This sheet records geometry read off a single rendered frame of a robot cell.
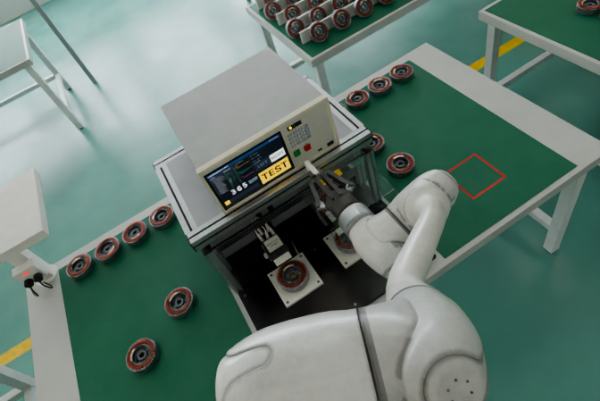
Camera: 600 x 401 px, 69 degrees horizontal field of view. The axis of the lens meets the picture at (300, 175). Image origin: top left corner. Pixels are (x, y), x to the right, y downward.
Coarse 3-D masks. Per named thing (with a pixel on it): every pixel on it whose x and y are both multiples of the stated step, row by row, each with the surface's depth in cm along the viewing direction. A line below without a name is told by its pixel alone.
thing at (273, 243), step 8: (264, 224) 158; (264, 240) 150; (272, 240) 149; (280, 240) 149; (264, 248) 151; (272, 248) 147; (280, 248) 147; (272, 256) 148; (280, 256) 149; (288, 256) 148
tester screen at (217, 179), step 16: (272, 144) 129; (240, 160) 126; (256, 160) 129; (288, 160) 136; (208, 176) 124; (224, 176) 127; (240, 176) 130; (256, 176) 133; (224, 192) 131; (240, 192) 134
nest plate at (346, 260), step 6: (330, 234) 162; (324, 240) 161; (330, 240) 160; (330, 246) 158; (336, 246) 158; (336, 252) 156; (342, 258) 154; (348, 258) 153; (354, 258) 153; (360, 258) 153; (348, 264) 152
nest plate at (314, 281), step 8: (296, 256) 159; (304, 256) 158; (272, 272) 157; (288, 272) 156; (312, 272) 153; (272, 280) 155; (288, 280) 154; (312, 280) 151; (320, 280) 151; (280, 288) 153; (304, 288) 150; (312, 288) 150; (280, 296) 151; (288, 296) 150; (296, 296) 149; (304, 296) 150; (288, 304) 148
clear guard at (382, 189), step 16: (352, 160) 144; (352, 176) 140; (368, 176) 138; (304, 192) 140; (320, 192) 139; (352, 192) 136; (368, 192) 134; (384, 192) 133; (384, 208) 132; (336, 224) 130; (336, 240) 129
